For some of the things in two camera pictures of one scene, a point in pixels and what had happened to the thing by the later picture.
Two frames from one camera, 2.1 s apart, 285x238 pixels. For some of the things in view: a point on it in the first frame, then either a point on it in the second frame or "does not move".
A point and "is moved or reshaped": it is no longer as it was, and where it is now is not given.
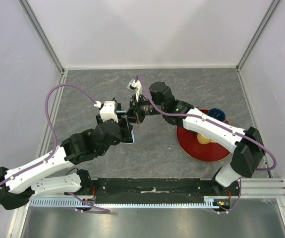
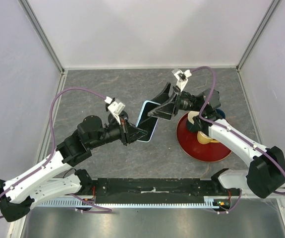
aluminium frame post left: (41, 34) does not move
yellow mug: (203, 140) does not move
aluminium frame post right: (267, 17) does not move
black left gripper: (99, 119) to (129, 133)
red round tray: (188, 140) does not move
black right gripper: (138, 107) to (166, 111)
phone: (126, 130) is moved or reshaped
